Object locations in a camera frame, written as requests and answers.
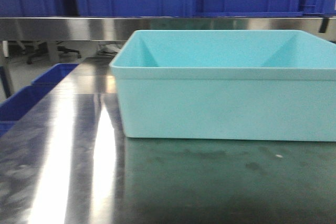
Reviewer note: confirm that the light teal plastic bin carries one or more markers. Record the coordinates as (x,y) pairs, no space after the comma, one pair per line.
(227,84)

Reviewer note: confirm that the small blue bin far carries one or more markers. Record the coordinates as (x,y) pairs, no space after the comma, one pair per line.
(54,75)

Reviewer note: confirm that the small blue bin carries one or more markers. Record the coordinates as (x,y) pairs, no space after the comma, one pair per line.
(16,106)
(54,75)

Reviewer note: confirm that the black office chair base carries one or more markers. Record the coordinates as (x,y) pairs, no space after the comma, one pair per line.
(51,48)

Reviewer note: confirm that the small blue bin near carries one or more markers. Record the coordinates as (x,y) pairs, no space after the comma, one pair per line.
(16,106)

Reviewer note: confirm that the black tape strip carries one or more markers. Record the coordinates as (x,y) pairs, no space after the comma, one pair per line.
(324,25)

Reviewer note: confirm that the stainless steel shelf rail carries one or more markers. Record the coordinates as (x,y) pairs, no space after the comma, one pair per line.
(120,29)

